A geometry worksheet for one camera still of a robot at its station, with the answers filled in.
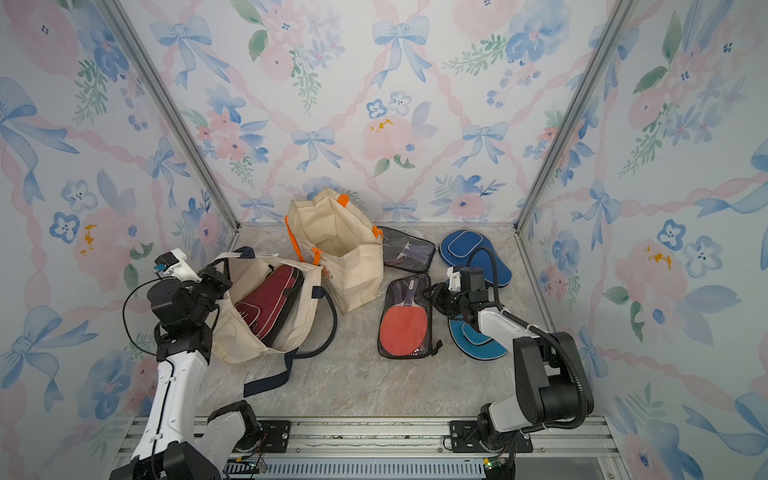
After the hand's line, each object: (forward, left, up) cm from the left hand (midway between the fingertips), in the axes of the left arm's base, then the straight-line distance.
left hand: (228, 256), depth 74 cm
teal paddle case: (-11, -64, -25) cm, 70 cm away
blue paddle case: (+25, -65, -25) cm, 74 cm away
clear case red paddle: (-4, -45, -26) cm, 52 cm away
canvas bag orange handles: (+27, -23, -25) cm, 44 cm away
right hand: (+6, -51, -20) cm, 55 cm away
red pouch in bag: (-3, -5, -18) cm, 19 cm away
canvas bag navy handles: (-10, -17, -19) cm, 28 cm away
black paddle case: (+24, -46, -26) cm, 58 cm away
